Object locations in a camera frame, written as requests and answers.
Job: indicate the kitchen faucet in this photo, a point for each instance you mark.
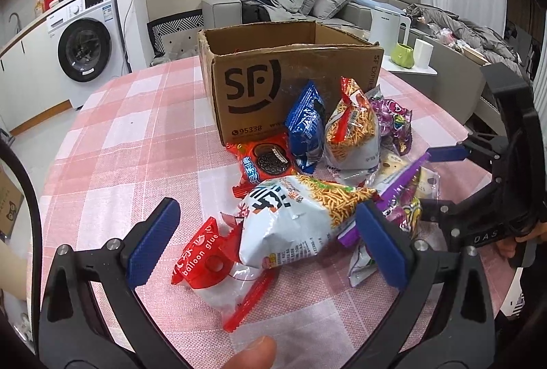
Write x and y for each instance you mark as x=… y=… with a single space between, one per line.
x=15 y=21

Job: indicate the white electric kettle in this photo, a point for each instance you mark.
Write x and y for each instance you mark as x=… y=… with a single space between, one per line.
x=384 y=27

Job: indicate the white cup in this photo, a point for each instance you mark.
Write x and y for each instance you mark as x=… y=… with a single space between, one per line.
x=423 y=53

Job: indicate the yellow bottle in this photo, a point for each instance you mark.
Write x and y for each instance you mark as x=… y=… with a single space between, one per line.
x=38 y=4

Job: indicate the brown cardboard box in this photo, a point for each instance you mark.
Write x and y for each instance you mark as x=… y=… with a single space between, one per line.
x=248 y=104

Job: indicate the green cup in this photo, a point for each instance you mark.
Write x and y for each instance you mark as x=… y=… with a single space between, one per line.
x=402 y=55

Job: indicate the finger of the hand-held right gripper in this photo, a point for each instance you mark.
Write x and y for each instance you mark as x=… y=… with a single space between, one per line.
x=448 y=154
x=466 y=215

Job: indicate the purple yellow print packet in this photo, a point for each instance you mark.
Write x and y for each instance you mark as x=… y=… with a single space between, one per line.
x=406 y=215

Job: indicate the dark clothing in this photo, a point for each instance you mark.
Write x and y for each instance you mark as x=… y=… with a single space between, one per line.
x=254 y=12

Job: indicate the small silver snack packet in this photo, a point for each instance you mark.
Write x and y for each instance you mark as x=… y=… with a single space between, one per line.
x=361 y=270

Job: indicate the pink checked tablecloth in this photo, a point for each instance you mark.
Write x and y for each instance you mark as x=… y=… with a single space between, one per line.
x=149 y=130

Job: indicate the light blue pillow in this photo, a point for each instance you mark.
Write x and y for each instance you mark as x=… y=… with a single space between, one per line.
x=365 y=0

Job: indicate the person's left hand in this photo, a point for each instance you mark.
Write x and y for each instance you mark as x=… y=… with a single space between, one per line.
x=254 y=354

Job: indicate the red and clear glue packet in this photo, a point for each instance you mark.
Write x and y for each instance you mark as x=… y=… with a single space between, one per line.
x=201 y=262

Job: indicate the noodle snack bag red top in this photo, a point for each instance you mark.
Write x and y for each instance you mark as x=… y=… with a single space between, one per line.
x=350 y=138

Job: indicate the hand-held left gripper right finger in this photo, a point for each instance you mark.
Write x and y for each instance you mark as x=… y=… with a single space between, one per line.
x=380 y=241

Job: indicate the blue cookie packet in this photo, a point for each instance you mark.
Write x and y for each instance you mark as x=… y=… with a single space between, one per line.
x=303 y=125

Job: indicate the black white patterned cushion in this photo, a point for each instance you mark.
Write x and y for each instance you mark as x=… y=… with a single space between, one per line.
x=175 y=25

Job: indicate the purple candy bag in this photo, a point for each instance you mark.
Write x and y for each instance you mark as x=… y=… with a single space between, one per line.
x=395 y=117

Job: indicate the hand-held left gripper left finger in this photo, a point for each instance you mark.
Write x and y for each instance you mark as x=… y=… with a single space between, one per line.
x=154 y=241

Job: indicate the printed cardboard box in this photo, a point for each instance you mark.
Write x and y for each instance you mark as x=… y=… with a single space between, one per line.
x=8 y=202

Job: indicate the purple-edged bread packet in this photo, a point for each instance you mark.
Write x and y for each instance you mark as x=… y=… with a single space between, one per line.
x=395 y=168

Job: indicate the red cookie packet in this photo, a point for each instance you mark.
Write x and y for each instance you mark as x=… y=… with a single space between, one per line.
x=265 y=159

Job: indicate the person's right hand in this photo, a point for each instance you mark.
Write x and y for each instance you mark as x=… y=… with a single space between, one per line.
x=507 y=249

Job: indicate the white marble side table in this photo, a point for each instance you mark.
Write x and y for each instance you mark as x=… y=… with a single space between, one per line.
x=427 y=71

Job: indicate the white kitchen counter cabinet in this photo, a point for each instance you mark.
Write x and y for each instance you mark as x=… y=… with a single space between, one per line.
x=25 y=70

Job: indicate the grey puffer jacket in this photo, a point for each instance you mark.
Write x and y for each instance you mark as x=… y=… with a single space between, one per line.
x=461 y=29

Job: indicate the white washing machine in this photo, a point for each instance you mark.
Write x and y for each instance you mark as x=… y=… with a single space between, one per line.
x=85 y=53

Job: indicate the large white noodle snack bag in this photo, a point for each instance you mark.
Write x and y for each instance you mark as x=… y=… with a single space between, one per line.
x=290 y=232

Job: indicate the grey cloth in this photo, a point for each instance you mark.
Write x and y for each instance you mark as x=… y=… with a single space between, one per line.
x=171 y=58

